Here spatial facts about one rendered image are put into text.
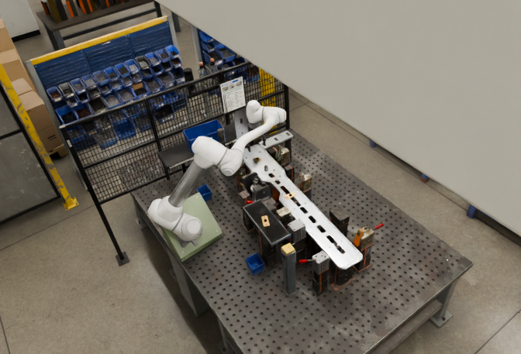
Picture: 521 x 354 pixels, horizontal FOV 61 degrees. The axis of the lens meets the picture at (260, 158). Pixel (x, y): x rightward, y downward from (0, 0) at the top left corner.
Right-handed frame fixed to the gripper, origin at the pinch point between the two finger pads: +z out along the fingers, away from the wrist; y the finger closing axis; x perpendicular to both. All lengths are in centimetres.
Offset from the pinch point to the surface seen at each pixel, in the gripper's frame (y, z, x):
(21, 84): -150, 42, 312
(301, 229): -16, 5, -83
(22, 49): -138, 118, 601
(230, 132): -2.5, 11.9, 42.3
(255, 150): 4.7, 14.7, 12.4
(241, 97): 17, -10, 54
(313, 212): 4, 14, -69
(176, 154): -53, 12, 43
